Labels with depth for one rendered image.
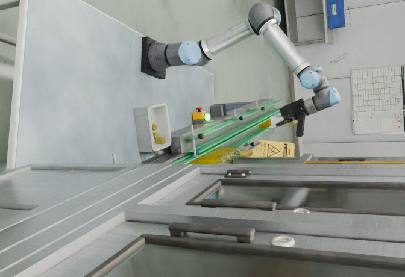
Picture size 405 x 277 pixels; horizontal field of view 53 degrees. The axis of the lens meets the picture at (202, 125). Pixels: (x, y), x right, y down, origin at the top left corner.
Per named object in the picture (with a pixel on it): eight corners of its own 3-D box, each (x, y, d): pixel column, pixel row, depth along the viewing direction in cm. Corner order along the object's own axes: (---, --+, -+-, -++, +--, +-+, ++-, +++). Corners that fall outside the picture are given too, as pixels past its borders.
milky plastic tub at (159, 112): (139, 152, 200) (154, 152, 196) (133, 108, 197) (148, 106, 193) (158, 145, 215) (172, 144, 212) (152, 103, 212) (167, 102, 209)
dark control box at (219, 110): (210, 117, 277) (222, 117, 273) (209, 106, 276) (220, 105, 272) (215, 115, 284) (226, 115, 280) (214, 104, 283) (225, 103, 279)
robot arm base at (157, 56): (150, 37, 208) (166, 34, 203) (166, 50, 221) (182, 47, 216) (146, 64, 204) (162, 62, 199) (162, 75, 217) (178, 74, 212)
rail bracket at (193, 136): (182, 157, 212) (204, 157, 206) (178, 126, 210) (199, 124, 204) (185, 156, 214) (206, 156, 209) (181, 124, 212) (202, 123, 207)
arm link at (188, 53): (165, 42, 202) (188, 38, 195) (179, 44, 214) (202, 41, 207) (167, 66, 203) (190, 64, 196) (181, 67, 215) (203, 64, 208)
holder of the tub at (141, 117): (140, 162, 201) (153, 162, 198) (132, 108, 197) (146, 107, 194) (158, 155, 216) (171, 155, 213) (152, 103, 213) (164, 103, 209)
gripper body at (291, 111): (281, 106, 200) (304, 97, 194) (288, 123, 200) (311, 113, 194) (277, 109, 193) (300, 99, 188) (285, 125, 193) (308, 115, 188)
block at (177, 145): (170, 154, 215) (181, 154, 211) (167, 136, 213) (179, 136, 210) (173, 152, 218) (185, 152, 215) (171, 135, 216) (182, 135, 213)
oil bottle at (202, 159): (185, 169, 216) (222, 169, 206) (184, 159, 215) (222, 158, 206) (190, 166, 221) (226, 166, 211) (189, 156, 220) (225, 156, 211)
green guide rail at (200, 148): (185, 153, 216) (199, 153, 212) (185, 151, 215) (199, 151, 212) (275, 109, 371) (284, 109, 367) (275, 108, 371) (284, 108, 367)
